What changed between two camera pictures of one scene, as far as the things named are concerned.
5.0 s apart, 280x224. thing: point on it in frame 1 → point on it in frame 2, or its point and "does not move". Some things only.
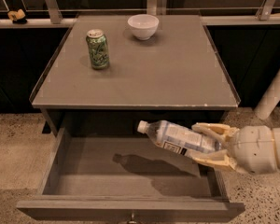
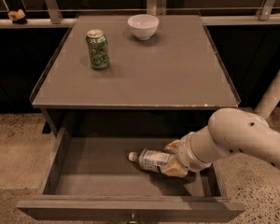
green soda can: (98, 49) does not move
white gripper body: (254, 149) → (187, 157)
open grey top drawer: (113, 179) does not move
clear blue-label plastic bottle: (179, 139) → (150, 160)
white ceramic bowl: (143, 26) does not move
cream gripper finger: (217, 157) → (175, 169)
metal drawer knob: (133, 221) does not move
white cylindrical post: (275, 91) does not move
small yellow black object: (18, 17) does not move
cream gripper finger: (218, 131) → (173, 147)
